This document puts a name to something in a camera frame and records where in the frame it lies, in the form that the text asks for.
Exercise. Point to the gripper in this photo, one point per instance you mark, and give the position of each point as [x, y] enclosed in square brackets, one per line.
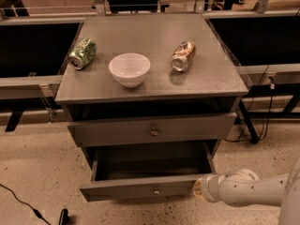
[206, 187]

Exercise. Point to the grey drawer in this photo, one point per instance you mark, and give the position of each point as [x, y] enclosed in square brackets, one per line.
[160, 129]
[148, 170]

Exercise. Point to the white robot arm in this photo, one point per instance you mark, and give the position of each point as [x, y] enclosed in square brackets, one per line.
[244, 187]

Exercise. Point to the grey top drawer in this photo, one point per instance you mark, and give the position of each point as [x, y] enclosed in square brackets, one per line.
[160, 129]

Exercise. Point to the grey wooden drawer cabinet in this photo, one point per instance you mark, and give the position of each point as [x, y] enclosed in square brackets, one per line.
[211, 83]

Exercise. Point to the crushed orange soda can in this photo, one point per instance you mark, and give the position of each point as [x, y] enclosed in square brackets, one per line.
[183, 55]

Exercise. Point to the white ceramic bowl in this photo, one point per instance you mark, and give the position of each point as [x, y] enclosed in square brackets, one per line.
[129, 69]

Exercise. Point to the crushed green soda can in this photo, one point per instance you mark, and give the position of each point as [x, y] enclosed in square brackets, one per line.
[83, 53]

